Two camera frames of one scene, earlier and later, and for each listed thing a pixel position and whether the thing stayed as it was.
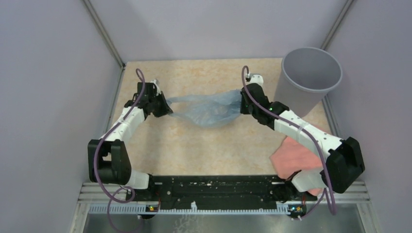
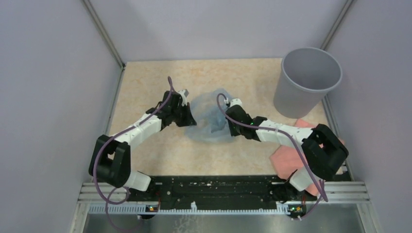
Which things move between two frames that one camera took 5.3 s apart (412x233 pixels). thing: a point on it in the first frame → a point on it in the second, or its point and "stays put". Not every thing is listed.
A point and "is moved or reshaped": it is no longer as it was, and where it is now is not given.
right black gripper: [242, 109] → [232, 131]
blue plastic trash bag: [207, 109] is moved or reshaped
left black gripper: [165, 109] → [188, 120]
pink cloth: [291, 157] stays put
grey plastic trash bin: [306, 74] stays put
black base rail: [206, 190] stays put
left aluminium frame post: [103, 31] stays put
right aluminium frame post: [347, 6] stays put
